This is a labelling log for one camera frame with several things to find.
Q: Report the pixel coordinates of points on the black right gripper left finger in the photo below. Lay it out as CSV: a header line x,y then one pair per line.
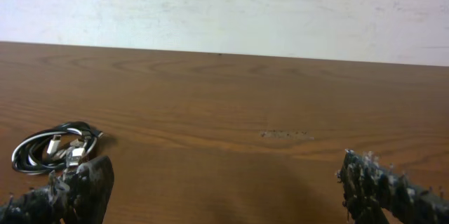
x,y
79,195

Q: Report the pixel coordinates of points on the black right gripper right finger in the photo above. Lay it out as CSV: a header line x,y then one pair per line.
x,y
370,189

